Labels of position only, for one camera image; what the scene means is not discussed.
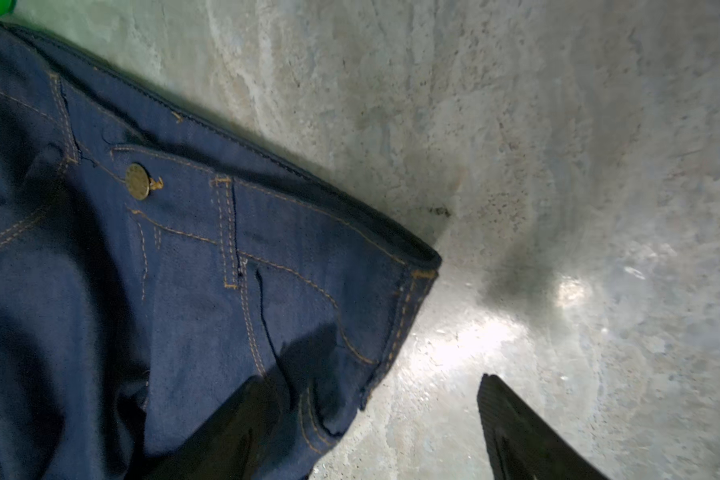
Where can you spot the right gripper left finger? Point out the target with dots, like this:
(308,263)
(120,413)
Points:
(245,438)

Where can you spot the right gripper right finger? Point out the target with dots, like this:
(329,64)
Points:
(520,444)

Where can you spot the dark blue denim trousers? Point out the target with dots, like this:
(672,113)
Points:
(151,264)

